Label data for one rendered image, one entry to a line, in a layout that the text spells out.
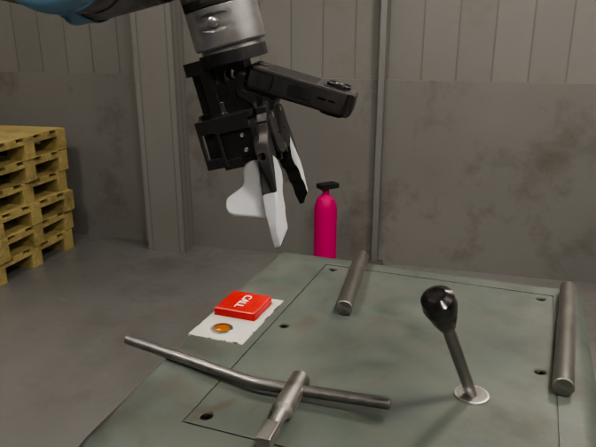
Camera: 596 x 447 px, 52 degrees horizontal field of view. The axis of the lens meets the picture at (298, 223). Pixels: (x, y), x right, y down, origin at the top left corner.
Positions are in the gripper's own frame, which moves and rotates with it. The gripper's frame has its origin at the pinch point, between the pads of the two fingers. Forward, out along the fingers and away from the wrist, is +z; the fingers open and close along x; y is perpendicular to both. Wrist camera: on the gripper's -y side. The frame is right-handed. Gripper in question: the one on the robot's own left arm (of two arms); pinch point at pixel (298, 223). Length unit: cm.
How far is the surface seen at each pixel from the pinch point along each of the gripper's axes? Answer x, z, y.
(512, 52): -345, 25, -71
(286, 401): 14.4, 13.2, 1.9
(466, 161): -343, 88, -34
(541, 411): 8.8, 21.5, -21.9
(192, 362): 7.3, 11.6, 14.1
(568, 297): -15.6, 22.2, -30.0
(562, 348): -1.0, 20.7, -26.2
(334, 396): 11.8, 15.0, -2.2
